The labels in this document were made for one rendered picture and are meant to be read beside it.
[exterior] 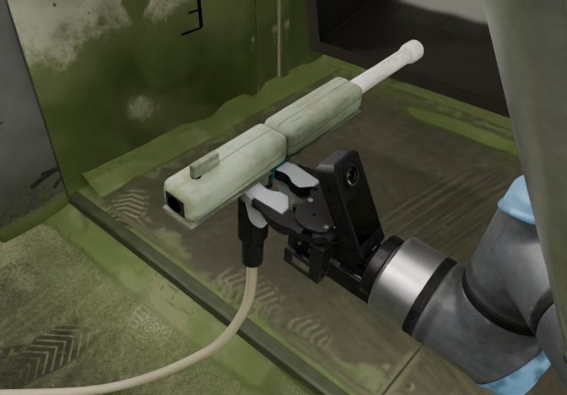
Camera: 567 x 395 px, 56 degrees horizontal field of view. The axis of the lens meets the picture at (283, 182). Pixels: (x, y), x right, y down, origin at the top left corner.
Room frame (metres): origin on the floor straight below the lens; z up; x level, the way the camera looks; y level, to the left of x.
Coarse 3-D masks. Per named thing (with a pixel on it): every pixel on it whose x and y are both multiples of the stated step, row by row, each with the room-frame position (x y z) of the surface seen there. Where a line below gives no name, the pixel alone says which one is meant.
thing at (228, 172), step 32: (384, 64) 0.71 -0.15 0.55; (320, 96) 0.60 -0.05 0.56; (352, 96) 0.62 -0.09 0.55; (256, 128) 0.53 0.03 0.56; (288, 128) 0.53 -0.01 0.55; (320, 128) 0.57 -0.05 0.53; (224, 160) 0.47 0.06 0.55; (256, 160) 0.48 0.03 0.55; (192, 192) 0.42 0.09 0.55; (224, 192) 0.44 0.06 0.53; (192, 224) 0.41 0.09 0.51; (256, 256) 0.51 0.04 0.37
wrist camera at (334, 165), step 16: (336, 160) 0.43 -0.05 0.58; (352, 160) 0.44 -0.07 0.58; (320, 176) 0.43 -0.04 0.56; (336, 176) 0.42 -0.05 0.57; (352, 176) 0.42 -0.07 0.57; (336, 192) 0.41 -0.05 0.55; (352, 192) 0.42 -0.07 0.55; (368, 192) 0.44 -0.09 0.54; (336, 208) 0.41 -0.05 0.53; (352, 208) 0.41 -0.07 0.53; (368, 208) 0.43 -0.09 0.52; (336, 224) 0.41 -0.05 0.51; (352, 224) 0.40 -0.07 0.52; (368, 224) 0.42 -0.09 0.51; (352, 240) 0.40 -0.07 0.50; (368, 240) 0.41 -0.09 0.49; (352, 256) 0.40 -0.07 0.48
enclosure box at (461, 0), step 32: (320, 0) 1.00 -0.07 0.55; (352, 0) 1.08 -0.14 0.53; (384, 0) 1.13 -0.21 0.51; (416, 0) 1.12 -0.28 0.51; (448, 0) 1.10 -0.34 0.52; (480, 0) 1.08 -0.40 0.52; (320, 32) 1.00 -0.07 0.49; (352, 32) 1.02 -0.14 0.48; (384, 32) 1.01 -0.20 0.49; (416, 32) 0.99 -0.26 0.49; (448, 32) 0.98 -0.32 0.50; (480, 32) 0.97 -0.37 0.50; (416, 64) 0.89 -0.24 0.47; (448, 64) 0.88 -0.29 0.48; (480, 64) 0.87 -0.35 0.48; (448, 96) 0.79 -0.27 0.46; (480, 96) 0.75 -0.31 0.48
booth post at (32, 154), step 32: (0, 0) 1.04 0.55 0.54; (0, 32) 1.03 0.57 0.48; (0, 64) 1.01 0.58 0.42; (0, 96) 1.00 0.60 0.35; (32, 96) 1.05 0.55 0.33; (0, 128) 0.98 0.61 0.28; (32, 128) 1.03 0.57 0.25; (0, 160) 0.96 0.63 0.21; (32, 160) 1.01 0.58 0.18; (0, 192) 0.95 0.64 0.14; (32, 192) 0.99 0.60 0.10; (64, 192) 1.05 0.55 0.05; (0, 224) 0.93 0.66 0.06; (32, 224) 0.98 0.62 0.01
